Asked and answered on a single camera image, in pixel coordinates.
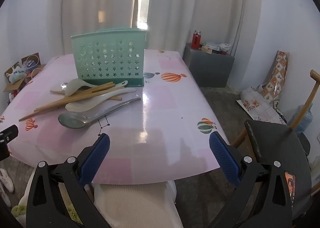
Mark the tan paper tag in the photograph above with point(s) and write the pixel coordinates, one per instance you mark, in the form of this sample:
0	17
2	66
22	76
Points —
206	49

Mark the large metal spoon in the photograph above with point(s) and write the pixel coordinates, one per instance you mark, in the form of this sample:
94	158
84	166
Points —
72	121

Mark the green star-cut utensil holder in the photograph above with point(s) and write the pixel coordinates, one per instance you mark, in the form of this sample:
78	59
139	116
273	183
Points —
107	55

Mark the wooden chair black cushion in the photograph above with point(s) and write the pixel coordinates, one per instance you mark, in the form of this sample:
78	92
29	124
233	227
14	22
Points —
275	143

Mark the white ceramic spoon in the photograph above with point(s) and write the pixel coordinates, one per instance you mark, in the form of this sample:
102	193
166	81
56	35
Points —
75	86
75	107
117	88

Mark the small red box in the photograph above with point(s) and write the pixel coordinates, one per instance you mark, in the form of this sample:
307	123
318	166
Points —
223	52

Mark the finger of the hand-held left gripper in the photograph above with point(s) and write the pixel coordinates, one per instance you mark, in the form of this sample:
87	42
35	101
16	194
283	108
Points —
8	133

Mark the upright floral printed bag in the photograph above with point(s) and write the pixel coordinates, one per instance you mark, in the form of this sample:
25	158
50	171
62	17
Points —
277	77

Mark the red bottle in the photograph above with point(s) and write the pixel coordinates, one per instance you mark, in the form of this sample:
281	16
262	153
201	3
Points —
196	41

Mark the blue water jug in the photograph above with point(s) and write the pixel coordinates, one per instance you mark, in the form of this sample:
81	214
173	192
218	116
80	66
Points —
303	120

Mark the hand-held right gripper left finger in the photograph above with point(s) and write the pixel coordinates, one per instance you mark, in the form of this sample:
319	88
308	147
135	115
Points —
96	160

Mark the grey cabinet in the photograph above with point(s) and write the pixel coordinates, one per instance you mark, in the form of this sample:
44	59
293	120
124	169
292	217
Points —
207	67

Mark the open cardboard box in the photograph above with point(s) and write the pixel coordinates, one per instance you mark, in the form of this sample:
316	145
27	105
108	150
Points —
15	86

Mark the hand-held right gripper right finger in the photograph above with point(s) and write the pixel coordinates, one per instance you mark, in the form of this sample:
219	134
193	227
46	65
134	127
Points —
225	160

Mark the white knit cloth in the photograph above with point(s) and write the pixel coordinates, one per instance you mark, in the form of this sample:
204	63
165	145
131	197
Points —
135	205

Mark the small metal spoon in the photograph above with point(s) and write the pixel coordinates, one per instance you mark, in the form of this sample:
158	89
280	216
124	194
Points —
64	84

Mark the cream curtain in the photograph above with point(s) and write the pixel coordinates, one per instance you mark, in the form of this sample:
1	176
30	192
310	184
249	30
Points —
95	5
200	0

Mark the white sneaker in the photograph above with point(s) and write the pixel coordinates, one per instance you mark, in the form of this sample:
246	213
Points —
6	180
4	198

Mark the fuzzy green white garment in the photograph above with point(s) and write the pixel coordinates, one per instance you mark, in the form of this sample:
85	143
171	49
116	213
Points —
18	211

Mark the white pouch blue print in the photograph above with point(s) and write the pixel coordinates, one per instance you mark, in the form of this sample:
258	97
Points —
16	75

